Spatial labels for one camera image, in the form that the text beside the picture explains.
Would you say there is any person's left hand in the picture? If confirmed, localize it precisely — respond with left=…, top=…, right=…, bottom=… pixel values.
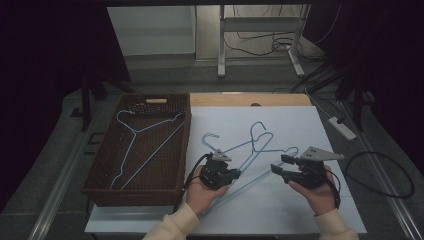
left=185, top=165, right=231, bottom=216

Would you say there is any white metal desk frame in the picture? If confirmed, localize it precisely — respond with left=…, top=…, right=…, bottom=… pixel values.
left=217, top=3, right=312, bottom=78

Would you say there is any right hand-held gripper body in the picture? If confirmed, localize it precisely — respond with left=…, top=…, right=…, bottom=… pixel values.
left=283, top=145, right=345, bottom=190

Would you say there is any tangle of black floor cables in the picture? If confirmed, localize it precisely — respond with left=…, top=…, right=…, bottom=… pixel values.
left=223, top=4, right=343, bottom=64

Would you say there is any white power strip cable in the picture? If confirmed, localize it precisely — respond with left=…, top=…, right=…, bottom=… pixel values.
left=303, top=87, right=333, bottom=120

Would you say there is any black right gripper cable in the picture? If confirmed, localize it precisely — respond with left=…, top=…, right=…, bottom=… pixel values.
left=324, top=169, right=342, bottom=209

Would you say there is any dark curtain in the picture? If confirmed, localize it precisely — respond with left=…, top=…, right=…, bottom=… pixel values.
left=0, top=0, right=131, bottom=201
left=306, top=0, right=424, bottom=168

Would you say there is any person's right hand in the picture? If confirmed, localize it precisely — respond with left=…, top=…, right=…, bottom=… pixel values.
left=288, top=166, right=338, bottom=216

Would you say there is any white panel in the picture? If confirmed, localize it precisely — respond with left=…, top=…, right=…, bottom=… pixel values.
left=107, top=5, right=197, bottom=57

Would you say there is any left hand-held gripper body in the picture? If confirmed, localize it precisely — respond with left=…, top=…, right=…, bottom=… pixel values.
left=199, top=149, right=236, bottom=192

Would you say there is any white power strip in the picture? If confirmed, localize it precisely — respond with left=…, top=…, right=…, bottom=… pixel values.
left=328, top=116, right=358, bottom=142

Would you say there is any black stand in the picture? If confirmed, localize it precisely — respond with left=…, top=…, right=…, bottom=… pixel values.
left=79, top=64, right=136, bottom=133
left=334, top=66, right=368, bottom=133

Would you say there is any black looped floor cable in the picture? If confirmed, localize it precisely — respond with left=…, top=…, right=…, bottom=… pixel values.
left=344, top=151, right=415, bottom=199

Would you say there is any dark brown wicker basket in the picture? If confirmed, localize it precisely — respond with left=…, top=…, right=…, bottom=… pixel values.
left=81, top=92, right=193, bottom=208

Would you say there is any white table cover board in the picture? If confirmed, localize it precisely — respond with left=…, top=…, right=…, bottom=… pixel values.
left=84, top=105, right=368, bottom=234

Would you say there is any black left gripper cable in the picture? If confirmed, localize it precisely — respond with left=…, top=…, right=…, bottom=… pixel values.
left=172, top=153, right=213, bottom=214

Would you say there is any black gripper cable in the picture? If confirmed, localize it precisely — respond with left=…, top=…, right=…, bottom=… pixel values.
left=324, top=169, right=342, bottom=209
left=172, top=153, right=213, bottom=214

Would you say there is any metal floor rail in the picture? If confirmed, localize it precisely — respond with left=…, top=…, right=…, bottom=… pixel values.
left=28, top=99, right=101, bottom=240
left=338, top=99, right=424, bottom=240

